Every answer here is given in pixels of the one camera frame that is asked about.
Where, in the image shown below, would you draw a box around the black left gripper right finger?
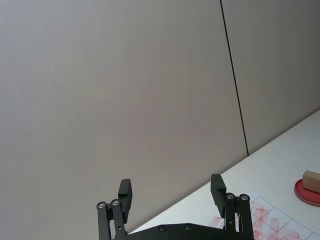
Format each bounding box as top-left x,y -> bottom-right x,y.
210,173 -> 255,240

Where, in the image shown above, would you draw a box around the round red dish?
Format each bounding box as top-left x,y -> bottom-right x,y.
294,177 -> 320,206

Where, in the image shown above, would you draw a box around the tan wooden block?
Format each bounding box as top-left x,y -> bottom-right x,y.
302,170 -> 320,194

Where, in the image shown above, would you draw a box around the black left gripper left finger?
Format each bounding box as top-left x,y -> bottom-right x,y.
96,178 -> 134,240

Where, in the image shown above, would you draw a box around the white gridded paper, red stamps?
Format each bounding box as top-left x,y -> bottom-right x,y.
209,191 -> 320,240

